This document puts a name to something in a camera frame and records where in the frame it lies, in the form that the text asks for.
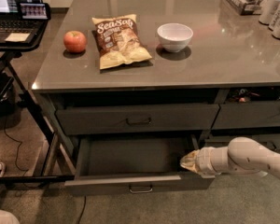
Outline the white bowl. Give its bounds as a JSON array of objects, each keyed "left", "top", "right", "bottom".
[{"left": 157, "top": 23, "right": 193, "bottom": 52}]

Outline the sea salt chips bag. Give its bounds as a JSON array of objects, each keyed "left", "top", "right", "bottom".
[{"left": 92, "top": 14, "right": 151, "bottom": 70}]

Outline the red apple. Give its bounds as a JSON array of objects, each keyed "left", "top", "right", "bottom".
[{"left": 63, "top": 31, "right": 87, "bottom": 53}]

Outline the grey drawer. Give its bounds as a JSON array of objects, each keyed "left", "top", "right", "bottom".
[
  {"left": 65, "top": 134, "right": 213, "bottom": 196},
  {"left": 213, "top": 101, "right": 280, "bottom": 130},
  {"left": 204, "top": 134, "right": 280, "bottom": 153},
  {"left": 56, "top": 104, "right": 219, "bottom": 135}
]

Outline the beige trouser knee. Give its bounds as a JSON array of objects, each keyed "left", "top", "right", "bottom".
[{"left": 0, "top": 210, "right": 20, "bottom": 224}]

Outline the white can middle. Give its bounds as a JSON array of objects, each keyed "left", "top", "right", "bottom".
[{"left": 269, "top": 3, "right": 280, "bottom": 31}]

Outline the white can left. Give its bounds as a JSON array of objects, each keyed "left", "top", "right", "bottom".
[{"left": 259, "top": 0, "right": 280, "bottom": 25}]

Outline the yellow sticky note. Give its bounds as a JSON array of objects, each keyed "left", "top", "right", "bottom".
[{"left": 6, "top": 33, "right": 30, "bottom": 42}]

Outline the black cable on floor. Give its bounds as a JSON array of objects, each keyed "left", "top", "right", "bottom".
[{"left": 2, "top": 109, "right": 87, "bottom": 224}]

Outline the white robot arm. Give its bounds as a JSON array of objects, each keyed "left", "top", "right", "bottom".
[{"left": 180, "top": 137, "right": 280, "bottom": 180}]

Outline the black smartphone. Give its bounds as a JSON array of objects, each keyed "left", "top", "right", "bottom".
[{"left": 18, "top": 2, "right": 50, "bottom": 20}]

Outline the black laptop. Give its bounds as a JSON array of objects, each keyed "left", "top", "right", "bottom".
[{"left": 0, "top": 0, "right": 48, "bottom": 47}]

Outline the black laptop stand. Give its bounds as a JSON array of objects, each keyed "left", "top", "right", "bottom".
[{"left": 0, "top": 21, "right": 75, "bottom": 187}]

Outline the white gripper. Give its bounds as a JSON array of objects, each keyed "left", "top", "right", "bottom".
[{"left": 180, "top": 147, "right": 229, "bottom": 175}]

